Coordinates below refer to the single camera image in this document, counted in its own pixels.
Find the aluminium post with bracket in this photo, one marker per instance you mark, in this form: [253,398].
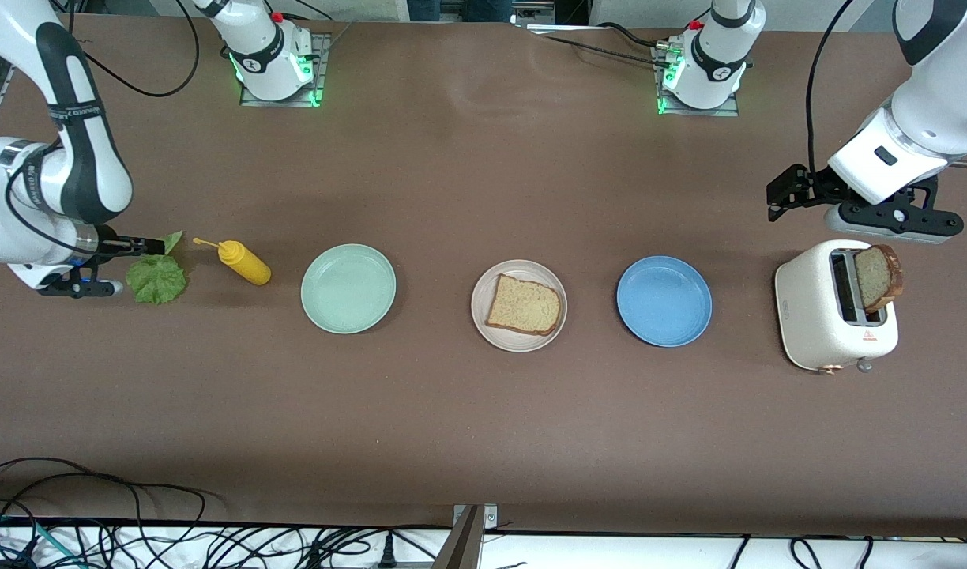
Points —
[464,541]

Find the blue plate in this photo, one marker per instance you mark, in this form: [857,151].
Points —
[664,301]

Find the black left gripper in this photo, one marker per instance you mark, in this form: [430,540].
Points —
[814,186]

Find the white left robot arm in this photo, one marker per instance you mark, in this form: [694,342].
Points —
[716,67]

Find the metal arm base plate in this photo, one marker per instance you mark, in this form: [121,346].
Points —
[701,113]
[322,79]

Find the white toaster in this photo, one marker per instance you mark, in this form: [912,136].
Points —
[811,316]

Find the green lettuce leaf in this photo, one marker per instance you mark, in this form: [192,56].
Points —
[156,280]

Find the black power plug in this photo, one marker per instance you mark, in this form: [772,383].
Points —
[387,553]

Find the yellow mustard squeeze bottle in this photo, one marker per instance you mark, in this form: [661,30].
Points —
[246,265]

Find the mint green plate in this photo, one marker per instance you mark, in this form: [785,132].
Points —
[348,288]

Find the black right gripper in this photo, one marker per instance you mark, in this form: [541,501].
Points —
[114,243]

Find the brown toast bread slice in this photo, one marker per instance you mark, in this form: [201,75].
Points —
[523,307]
[878,276]

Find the beige plate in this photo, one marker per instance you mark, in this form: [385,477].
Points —
[519,266]

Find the aluminium frame profile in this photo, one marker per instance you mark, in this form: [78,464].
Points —
[554,12]

